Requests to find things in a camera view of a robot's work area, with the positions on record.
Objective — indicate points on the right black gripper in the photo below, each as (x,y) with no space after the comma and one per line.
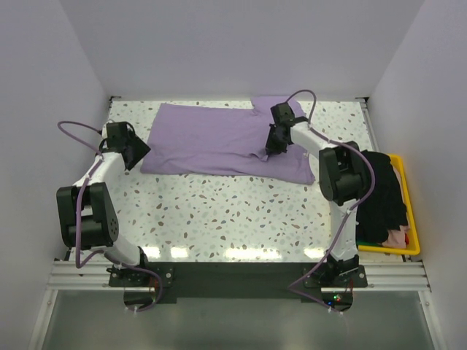
(271,149)

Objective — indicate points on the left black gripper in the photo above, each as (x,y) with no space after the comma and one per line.
(141,148)

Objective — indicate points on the purple t shirt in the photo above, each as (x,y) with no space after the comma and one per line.
(221,141)

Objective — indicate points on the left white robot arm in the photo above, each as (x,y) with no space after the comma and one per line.
(87,217)

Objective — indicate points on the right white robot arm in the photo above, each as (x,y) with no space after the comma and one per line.
(346,179)

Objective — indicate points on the black t shirt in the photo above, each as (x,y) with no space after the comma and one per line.
(383,210)

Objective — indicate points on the yellow plastic bin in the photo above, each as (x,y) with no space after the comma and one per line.
(413,248)

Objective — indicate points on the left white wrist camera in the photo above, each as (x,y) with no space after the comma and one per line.
(103,132)

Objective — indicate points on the aluminium frame rail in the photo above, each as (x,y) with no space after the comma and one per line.
(375,276)

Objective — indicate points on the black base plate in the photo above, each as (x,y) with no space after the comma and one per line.
(168,282)

